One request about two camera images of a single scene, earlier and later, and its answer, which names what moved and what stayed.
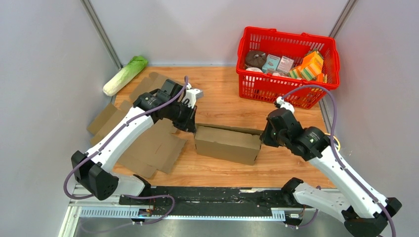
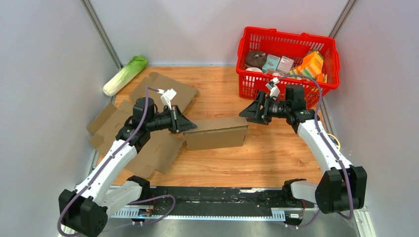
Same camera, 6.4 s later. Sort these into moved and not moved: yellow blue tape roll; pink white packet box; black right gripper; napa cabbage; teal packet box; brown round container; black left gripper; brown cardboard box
Moved: black right gripper; brown cardboard box; black left gripper
Not moved: yellow blue tape roll; teal packet box; napa cabbage; brown round container; pink white packet box
